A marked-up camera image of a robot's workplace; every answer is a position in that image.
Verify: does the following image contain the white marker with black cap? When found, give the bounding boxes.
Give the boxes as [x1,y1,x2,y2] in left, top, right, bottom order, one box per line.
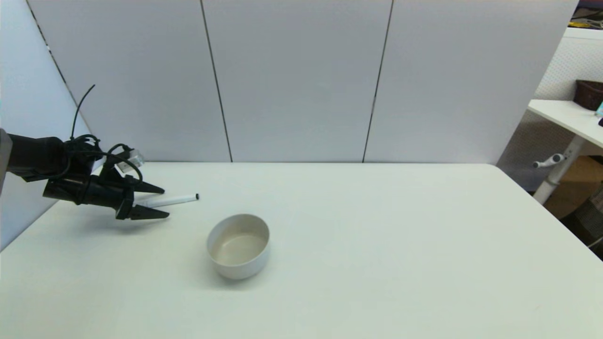
[134,194,200,208]

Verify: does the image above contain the white round bowl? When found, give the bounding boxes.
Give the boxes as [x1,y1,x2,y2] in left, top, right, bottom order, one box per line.
[206,214,271,280]

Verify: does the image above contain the white desk leg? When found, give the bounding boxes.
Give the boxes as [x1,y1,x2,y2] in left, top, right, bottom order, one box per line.
[532,137,585,206]

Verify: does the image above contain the white side desk top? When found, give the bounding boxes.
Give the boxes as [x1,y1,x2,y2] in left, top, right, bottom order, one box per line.
[527,99,603,150]

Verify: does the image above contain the brown cardboard box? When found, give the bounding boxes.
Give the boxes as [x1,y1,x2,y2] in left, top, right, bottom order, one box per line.
[543,156,603,221]

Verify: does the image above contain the white perforated partition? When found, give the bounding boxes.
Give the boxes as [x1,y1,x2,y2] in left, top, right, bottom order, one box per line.
[495,27,603,194]

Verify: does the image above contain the dark brown basket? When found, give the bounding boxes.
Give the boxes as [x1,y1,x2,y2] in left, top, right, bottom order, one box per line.
[573,80,603,111]

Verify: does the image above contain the yellow clutter on partition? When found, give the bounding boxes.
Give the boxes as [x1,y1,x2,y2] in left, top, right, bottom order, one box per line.
[568,18,603,32]

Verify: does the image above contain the black looped camera cable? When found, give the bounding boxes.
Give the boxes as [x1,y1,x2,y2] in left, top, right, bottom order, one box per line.
[101,144,144,185]

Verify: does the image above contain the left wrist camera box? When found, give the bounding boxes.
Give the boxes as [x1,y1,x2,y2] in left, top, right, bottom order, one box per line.
[116,149,145,173]

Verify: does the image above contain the stiff black cable end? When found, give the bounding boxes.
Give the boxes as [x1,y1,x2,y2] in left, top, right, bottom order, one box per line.
[70,84,96,140]

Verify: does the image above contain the white desk crank handle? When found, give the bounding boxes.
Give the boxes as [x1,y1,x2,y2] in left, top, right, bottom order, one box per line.
[532,153,565,170]

